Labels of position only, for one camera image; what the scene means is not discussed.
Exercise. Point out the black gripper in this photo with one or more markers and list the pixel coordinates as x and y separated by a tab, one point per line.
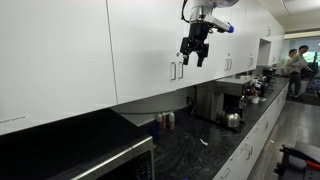
198	31

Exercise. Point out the white cabinet door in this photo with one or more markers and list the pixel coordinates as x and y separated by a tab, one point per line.
193	75
255	33
216	50
50	60
240	43
143	50

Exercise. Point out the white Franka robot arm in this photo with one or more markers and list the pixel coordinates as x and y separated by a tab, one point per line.
200	13

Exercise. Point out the white upper cabinet block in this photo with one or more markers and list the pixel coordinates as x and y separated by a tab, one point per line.
275	36

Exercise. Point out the white lower cabinet row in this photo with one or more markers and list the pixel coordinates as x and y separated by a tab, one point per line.
253	146

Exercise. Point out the grey coffee machine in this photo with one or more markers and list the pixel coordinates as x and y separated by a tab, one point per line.
213	91

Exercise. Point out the clear white squeeze bottle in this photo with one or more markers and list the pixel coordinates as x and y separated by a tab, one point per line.
171	120

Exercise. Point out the red brown squeeze bottle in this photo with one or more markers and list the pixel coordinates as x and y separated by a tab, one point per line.
164	122

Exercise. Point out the silver kettle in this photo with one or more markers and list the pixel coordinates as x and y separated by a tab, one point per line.
231	120

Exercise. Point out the white cup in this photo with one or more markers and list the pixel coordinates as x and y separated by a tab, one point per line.
255	100

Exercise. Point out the black coffee maker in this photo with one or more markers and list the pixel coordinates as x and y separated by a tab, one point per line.
268	75

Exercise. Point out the white paper scrap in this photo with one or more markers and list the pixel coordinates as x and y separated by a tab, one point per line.
203	142

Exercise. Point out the person in white shirt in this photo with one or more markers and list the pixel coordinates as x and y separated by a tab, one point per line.
289	61

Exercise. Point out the person in grey shirt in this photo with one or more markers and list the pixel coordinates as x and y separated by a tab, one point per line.
296	70

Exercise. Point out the black robot cart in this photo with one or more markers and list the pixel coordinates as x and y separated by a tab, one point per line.
300	150

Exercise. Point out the black steel microwave oven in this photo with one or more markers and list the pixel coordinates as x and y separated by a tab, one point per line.
66	146

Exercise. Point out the black clamp orange grip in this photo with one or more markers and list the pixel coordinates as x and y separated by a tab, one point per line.
312	165

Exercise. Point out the white wrist mount blue end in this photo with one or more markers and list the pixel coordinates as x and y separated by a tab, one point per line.
220	24

